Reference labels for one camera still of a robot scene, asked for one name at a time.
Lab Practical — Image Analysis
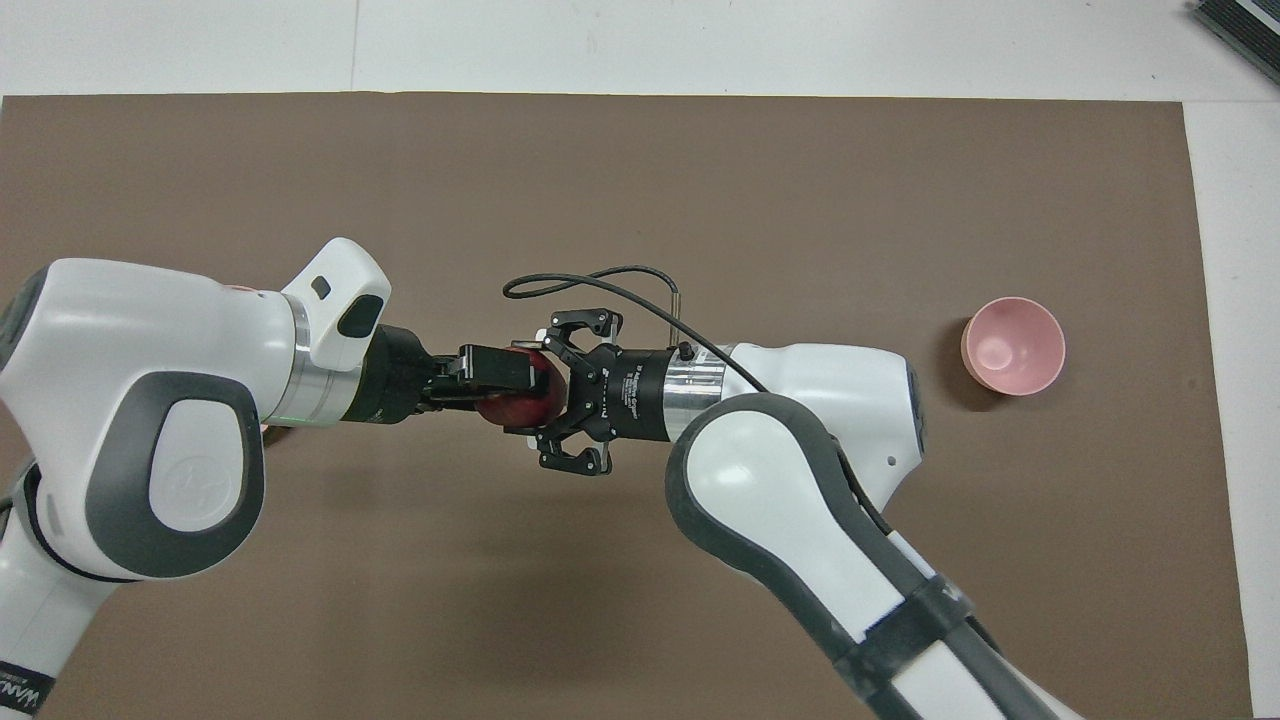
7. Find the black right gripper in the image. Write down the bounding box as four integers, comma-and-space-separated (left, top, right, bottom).
522, 308, 671, 477

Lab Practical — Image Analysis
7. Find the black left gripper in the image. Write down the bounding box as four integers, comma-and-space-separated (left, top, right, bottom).
352, 325, 538, 426

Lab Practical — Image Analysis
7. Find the red apple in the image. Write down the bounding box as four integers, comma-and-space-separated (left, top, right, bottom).
475, 345, 566, 429

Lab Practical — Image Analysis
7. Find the pink plate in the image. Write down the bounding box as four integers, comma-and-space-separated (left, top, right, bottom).
228, 286, 301, 433

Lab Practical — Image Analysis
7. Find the pink bowl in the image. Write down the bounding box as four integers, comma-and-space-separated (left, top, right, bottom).
961, 296, 1067, 397

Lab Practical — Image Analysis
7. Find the brown table mat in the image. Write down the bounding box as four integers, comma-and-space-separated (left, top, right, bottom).
0, 92, 1254, 720

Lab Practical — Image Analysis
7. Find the dark ribbed metal housing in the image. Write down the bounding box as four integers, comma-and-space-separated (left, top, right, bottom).
1188, 0, 1280, 86

